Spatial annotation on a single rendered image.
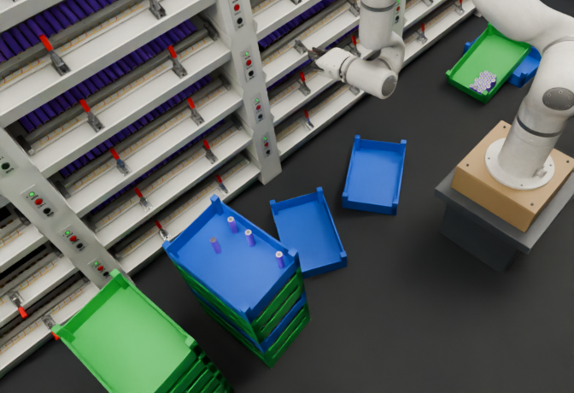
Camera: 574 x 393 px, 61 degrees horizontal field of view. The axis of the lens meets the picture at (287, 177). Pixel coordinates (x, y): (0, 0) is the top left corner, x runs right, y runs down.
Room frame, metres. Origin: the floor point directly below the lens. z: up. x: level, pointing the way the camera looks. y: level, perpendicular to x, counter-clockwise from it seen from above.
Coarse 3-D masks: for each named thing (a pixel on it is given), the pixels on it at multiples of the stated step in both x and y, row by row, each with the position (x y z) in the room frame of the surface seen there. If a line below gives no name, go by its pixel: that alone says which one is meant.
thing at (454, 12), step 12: (456, 0) 1.91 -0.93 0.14; (468, 0) 1.93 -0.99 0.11; (432, 12) 1.85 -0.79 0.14; (444, 12) 1.85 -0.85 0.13; (456, 12) 1.86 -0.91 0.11; (468, 12) 1.87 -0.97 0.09; (420, 24) 1.77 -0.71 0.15; (432, 24) 1.79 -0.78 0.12; (444, 24) 1.80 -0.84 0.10; (408, 36) 1.73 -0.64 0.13; (420, 36) 1.71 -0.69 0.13; (432, 36) 1.74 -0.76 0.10; (408, 48) 1.68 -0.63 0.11; (420, 48) 1.68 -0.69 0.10; (408, 60) 1.65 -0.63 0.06
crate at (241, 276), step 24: (216, 216) 0.78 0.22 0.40; (240, 216) 0.73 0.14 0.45; (192, 240) 0.72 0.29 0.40; (240, 240) 0.69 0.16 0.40; (264, 240) 0.67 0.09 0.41; (192, 264) 0.64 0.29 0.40; (216, 264) 0.63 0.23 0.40; (240, 264) 0.62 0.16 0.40; (264, 264) 0.60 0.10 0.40; (288, 264) 0.59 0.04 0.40; (216, 288) 0.56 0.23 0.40; (240, 288) 0.55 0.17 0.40; (264, 288) 0.54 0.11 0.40; (240, 312) 0.47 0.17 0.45
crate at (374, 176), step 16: (368, 144) 1.24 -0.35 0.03; (384, 144) 1.22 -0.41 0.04; (400, 144) 1.20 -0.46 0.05; (352, 160) 1.17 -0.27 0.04; (368, 160) 1.18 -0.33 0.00; (384, 160) 1.17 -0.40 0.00; (400, 160) 1.16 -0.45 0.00; (352, 176) 1.12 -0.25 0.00; (368, 176) 1.11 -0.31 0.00; (384, 176) 1.09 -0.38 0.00; (400, 176) 1.04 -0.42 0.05; (352, 192) 1.04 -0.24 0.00; (368, 192) 1.03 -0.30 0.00; (384, 192) 1.02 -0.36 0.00; (352, 208) 0.97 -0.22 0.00; (368, 208) 0.95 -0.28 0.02; (384, 208) 0.93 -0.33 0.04
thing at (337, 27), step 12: (336, 12) 1.48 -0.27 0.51; (348, 12) 1.48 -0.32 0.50; (336, 24) 1.43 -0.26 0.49; (348, 24) 1.43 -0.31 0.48; (300, 36) 1.38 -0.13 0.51; (312, 36) 1.38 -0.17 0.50; (324, 36) 1.38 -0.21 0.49; (336, 36) 1.39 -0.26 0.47; (324, 48) 1.37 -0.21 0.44; (276, 60) 1.29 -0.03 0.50; (288, 60) 1.29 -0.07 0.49; (300, 60) 1.30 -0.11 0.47; (264, 72) 1.20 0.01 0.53; (276, 72) 1.25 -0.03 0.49; (288, 72) 1.28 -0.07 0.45
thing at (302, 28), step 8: (344, 0) 1.50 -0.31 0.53; (328, 8) 1.47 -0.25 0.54; (336, 8) 1.48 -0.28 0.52; (344, 8) 1.48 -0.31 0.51; (320, 16) 1.43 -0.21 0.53; (304, 24) 1.40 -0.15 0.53; (312, 24) 1.41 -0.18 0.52; (296, 32) 1.37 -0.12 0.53; (304, 32) 1.38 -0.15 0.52; (280, 40) 1.34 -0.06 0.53; (288, 40) 1.34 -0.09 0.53; (272, 48) 1.31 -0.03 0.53; (280, 48) 1.33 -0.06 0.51; (288, 48) 1.33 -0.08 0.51; (264, 56) 1.28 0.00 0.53
